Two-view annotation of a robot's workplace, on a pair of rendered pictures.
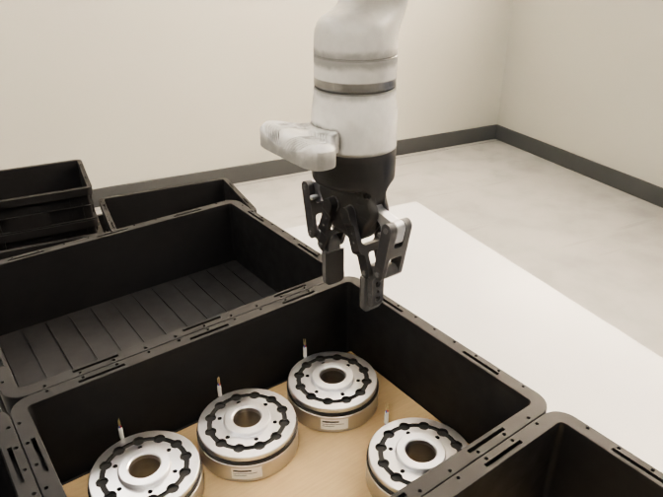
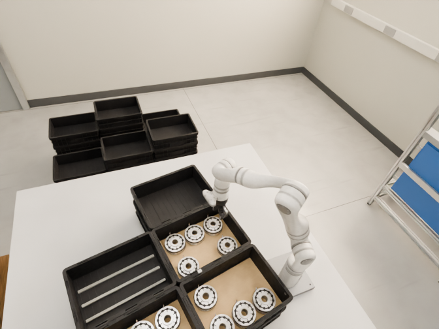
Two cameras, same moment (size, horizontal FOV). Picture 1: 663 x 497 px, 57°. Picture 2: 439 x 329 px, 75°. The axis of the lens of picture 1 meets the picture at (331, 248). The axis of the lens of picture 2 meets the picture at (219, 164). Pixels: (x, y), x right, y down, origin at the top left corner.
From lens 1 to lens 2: 0.89 m
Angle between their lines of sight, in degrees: 18
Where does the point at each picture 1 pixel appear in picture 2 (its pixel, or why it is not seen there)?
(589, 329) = not seen: hidden behind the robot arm
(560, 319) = not seen: hidden behind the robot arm
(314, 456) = (207, 241)
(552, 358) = (270, 211)
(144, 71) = (157, 41)
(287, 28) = (217, 24)
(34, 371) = (147, 211)
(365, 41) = (223, 187)
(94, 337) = (159, 202)
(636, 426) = (283, 234)
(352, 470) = (214, 245)
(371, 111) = (223, 195)
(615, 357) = not seen: hidden behind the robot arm
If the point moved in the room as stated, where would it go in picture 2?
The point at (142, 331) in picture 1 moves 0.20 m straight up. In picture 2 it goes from (170, 201) to (168, 178)
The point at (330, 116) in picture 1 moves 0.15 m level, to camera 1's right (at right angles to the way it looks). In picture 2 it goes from (215, 194) to (249, 198)
